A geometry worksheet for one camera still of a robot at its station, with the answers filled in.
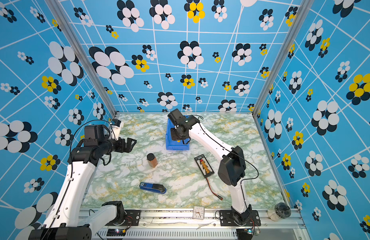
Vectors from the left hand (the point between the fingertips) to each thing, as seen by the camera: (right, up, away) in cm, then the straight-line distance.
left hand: (127, 139), depth 75 cm
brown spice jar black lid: (+10, -13, +11) cm, 20 cm away
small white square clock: (+36, -37, -1) cm, 51 cm away
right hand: (+24, +1, +12) cm, 27 cm away
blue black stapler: (+12, -28, +8) cm, 32 cm away
